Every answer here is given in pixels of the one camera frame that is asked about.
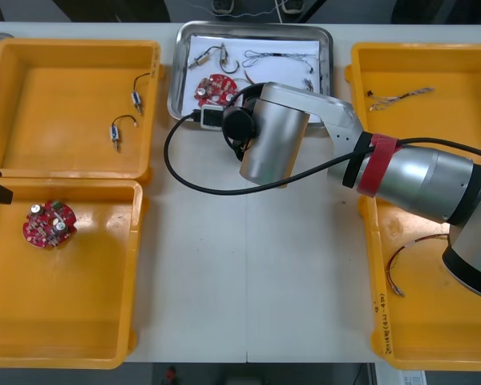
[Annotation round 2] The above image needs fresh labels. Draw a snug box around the metal solenoid with blue label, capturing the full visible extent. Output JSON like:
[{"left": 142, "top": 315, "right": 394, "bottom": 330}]
[
  {"left": 131, "top": 73, "right": 152, "bottom": 116},
  {"left": 187, "top": 45, "right": 225, "bottom": 71},
  {"left": 109, "top": 115, "right": 139, "bottom": 153}
]

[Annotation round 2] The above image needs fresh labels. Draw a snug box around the round red circuit board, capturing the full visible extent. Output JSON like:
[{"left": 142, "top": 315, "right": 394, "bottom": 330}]
[
  {"left": 22, "top": 199, "right": 78, "bottom": 249},
  {"left": 194, "top": 73, "right": 240, "bottom": 107}
]

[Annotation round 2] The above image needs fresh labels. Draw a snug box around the yellow-orange plastic bin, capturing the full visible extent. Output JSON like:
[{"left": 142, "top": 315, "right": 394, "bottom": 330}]
[
  {"left": 357, "top": 191, "right": 481, "bottom": 372},
  {"left": 0, "top": 38, "right": 164, "bottom": 182},
  {"left": 343, "top": 42, "right": 481, "bottom": 164},
  {"left": 0, "top": 176, "right": 150, "bottom": 370}
]

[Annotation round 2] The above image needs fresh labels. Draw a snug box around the white paper sheet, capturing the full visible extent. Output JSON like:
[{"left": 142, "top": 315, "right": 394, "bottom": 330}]
[{"left": 183, "top": 34, "right": 322, "bottom": 121}]

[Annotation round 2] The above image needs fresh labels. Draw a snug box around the black camera cable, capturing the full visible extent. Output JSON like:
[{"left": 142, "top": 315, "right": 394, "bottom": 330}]
[{"left": 163, "top": 111, "right": 481, "bottom": 197}]

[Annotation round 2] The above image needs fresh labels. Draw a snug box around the pale grey right wrist camera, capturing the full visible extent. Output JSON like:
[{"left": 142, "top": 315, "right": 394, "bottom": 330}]
[{"left": 200, "top": 104, "right": 226, "bottom": 131}]

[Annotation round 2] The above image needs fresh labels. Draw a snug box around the metal solenoid with black cable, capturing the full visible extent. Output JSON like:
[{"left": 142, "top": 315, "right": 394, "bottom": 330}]
[{"left": 219, "top": 43, "right": 241, "bottom": 75}]

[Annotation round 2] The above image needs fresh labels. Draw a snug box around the white cord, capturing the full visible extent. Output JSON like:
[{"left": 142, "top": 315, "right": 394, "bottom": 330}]
[{"left": 184, "top": 0, "right": 301, "bottom": 25}]

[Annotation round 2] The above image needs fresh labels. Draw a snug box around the blue-white twisted wire harness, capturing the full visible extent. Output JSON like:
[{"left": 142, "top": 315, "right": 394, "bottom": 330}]
[{"left": 241, "top": 48, "right": 319, "bottom": 75}]

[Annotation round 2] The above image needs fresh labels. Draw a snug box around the red-yellow wire harness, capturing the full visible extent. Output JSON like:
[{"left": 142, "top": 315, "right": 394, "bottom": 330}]
[{"left": 385, "top": 233, "right": 451, "bottom": 298}]

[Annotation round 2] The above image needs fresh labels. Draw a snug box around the grey twisted wire harness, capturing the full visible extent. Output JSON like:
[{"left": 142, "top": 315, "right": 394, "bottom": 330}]
[{"left": 366, "top": 86, "right": 436, "bottom": 112}]

